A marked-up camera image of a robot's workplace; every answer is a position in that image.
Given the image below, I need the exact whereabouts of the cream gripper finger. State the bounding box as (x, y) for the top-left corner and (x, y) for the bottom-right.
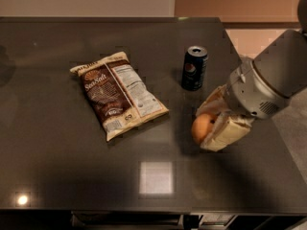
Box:
(201, 112), (255, 151)
(196, 85), (229, 117)

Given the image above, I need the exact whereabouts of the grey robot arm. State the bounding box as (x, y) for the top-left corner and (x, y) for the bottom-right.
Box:
(191, 0), (307, 151)

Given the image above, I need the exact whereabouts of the dark blue pepsi can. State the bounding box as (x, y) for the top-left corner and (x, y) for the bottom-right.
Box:
(181, 46), (208, 91)

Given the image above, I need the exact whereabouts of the orange fruit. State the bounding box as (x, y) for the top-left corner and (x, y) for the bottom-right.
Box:
(191, 113), (217, 145)

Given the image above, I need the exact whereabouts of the brown sea salt chip bag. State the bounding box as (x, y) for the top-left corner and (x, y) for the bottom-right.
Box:
(70, 52), (169, 141)

